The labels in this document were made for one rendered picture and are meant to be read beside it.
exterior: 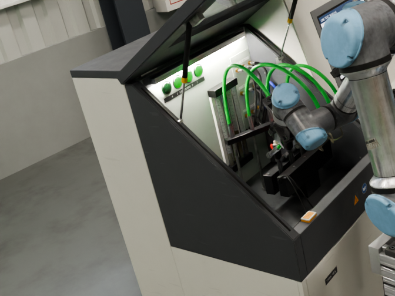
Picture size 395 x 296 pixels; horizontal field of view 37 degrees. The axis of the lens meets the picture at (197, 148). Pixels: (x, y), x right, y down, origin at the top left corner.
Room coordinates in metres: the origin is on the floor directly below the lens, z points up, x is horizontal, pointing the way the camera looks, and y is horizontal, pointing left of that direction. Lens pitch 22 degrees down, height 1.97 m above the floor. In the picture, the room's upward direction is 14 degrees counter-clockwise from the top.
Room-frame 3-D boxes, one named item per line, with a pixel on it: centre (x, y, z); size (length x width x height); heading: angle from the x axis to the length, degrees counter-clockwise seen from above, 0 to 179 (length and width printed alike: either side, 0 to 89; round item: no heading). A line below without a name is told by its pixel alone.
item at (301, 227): (1.82, -0.45, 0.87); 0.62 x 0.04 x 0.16; 135
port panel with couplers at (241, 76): (2.34, -0.27, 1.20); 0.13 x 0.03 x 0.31; 135
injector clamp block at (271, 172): (2.07, -0.37, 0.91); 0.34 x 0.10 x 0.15; 135
